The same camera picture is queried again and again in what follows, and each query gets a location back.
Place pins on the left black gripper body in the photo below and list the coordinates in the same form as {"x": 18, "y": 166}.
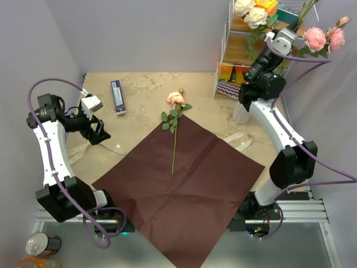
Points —
{"x": 80, "y": 123}

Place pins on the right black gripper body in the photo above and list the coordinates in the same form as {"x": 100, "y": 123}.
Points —
{"x": 264, "y": 61}

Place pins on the beige printed ribbon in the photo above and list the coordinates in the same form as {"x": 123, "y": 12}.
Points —
{"x": 240, "y": 141}

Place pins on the white rose stem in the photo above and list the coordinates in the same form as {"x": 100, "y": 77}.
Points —
{"x": 256, "y": 19}

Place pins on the pink rose stem three blooms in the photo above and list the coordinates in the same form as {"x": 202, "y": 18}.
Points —
{"x": 319, "y": 44}

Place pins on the pink rose bouquet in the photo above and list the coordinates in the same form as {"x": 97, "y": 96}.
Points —
{"x": 170, "y": 120}

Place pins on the pink rose stem two blooms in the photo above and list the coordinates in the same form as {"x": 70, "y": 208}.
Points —
{"x": 302, "y": 14}

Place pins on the red wrapping paper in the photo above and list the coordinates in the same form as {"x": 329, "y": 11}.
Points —
{"x": 181, "y": 190}

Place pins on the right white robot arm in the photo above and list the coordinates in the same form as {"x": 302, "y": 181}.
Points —
{"x": 294, "y": 163}

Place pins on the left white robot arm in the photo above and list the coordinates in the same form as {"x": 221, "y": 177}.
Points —
{"x": 63, "y": 192}

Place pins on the white ribbed vase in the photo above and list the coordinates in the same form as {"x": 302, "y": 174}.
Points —
{"x": 240, "y": 115}

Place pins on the orange box bottom shelf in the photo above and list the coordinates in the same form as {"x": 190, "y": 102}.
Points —
{"x": 232, "y": 73}

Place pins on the orange box shelf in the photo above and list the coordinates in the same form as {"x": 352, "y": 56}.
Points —
{"x": 232, "y": 73}
{"x": 271, "y": 6}

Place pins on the purple wavy pattern cloth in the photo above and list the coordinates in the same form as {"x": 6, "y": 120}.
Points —
{"x": 228, "y": 89}

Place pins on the purple toothpaste box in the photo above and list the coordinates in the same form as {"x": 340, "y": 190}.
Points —
{"x": 117, "y": 93}

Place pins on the teal box top shelf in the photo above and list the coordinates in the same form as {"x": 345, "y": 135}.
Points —
{"x": 289, "y": 13}

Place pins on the orange box top shelf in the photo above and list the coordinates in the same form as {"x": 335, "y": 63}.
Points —
{"x": 271, "y": 6}

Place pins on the silver top tin can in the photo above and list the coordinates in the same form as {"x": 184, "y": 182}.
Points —
{"x": 42, "y": 244}

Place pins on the orange plastic bottle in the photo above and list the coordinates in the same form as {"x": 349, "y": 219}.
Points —
{"x": 34, "y": 262}

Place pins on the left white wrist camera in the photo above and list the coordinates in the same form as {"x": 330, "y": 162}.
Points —
{"x": 90, "y": 105}

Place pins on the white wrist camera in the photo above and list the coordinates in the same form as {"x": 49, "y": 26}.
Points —
{"x": 90, "y": 105}
{"x": 282, "y": 40}

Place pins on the white wire shelf rack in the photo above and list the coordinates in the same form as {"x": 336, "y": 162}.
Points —
{"x": 235, "y": 34}

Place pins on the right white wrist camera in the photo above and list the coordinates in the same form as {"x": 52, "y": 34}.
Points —
{"x": 282, "y": 40}

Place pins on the aluminium rail frame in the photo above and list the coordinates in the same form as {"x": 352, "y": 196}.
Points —
{"x": 301, "y": 239}

